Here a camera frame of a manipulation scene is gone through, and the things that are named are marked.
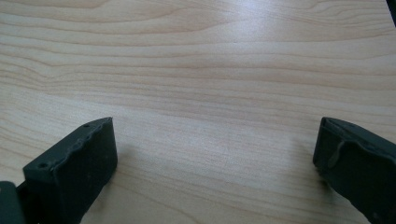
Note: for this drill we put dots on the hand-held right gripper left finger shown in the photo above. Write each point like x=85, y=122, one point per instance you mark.
x=74, y=169

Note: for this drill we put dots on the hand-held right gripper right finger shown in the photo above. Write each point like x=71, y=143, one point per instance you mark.
x=358, y=166

